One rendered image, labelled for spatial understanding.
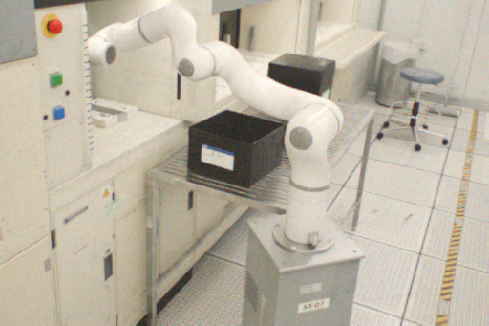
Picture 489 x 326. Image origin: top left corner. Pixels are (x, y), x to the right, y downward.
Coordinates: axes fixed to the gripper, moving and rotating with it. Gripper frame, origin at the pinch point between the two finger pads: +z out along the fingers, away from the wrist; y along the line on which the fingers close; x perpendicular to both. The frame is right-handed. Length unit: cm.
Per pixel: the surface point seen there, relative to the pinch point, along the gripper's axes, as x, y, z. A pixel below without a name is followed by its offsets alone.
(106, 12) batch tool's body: 5.7, 42.8, -3.7
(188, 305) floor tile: -120, 31, -51
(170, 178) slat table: -45, 7, -51
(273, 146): -33, 28, -84
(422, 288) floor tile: -119, 87, -155
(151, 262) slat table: -84, 8, -44
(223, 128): -35, 40, -59
